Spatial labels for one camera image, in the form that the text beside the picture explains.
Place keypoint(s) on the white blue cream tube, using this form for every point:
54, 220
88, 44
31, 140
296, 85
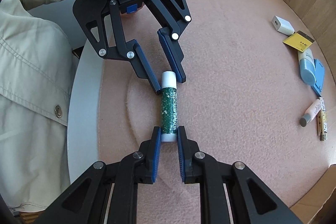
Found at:
306, 66

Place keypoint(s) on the beige jacket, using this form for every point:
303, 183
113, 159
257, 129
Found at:
37, 75

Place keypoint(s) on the pink felt mat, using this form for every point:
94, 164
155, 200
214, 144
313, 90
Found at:
242, 101

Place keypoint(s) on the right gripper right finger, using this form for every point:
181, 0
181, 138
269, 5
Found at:
229, 193

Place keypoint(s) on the blue plastic case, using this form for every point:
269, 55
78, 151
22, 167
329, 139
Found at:
319, 77

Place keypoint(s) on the green white glue stick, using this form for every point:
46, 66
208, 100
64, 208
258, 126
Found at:
169, 110

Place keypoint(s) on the pink lotion tube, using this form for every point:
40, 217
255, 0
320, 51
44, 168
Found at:
311, 113

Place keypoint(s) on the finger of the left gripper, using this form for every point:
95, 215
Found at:
173, 16
129, 51

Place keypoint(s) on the person left hand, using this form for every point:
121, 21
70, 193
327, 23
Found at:
130, 10

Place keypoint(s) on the yellow black notepad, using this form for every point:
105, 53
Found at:
299, 41

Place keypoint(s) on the open cardboard box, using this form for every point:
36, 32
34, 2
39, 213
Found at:
318, 205

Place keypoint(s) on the large wooden board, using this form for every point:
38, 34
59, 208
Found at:
319, 17

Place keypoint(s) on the white usb charger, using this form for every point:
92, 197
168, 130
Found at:
283, 26

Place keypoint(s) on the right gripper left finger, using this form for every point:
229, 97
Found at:
107, 193

